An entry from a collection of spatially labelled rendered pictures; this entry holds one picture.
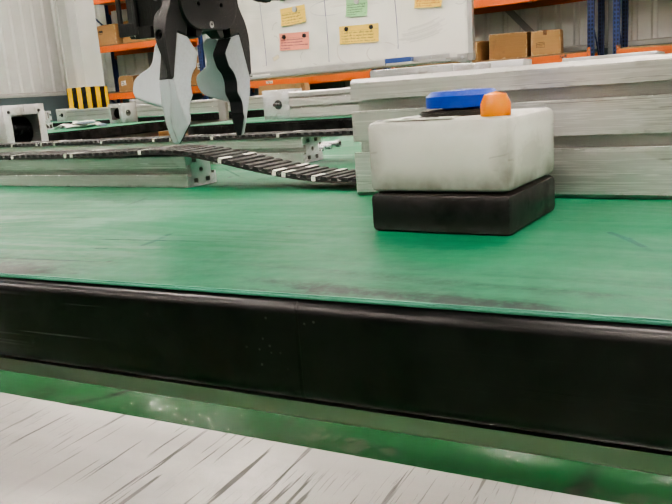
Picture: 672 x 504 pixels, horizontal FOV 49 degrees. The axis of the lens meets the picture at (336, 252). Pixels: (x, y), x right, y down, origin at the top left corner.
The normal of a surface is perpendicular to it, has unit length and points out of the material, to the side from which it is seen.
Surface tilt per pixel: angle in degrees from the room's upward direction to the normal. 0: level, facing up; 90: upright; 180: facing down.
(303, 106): 90
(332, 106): 90
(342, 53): 90
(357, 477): 0
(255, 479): 0
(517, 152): 90
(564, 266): 0
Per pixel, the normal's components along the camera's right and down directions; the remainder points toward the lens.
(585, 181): -0.53, 0.22
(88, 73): 0.89, 0.04
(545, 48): -0.36, 0.36
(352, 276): -0.07, -0.97
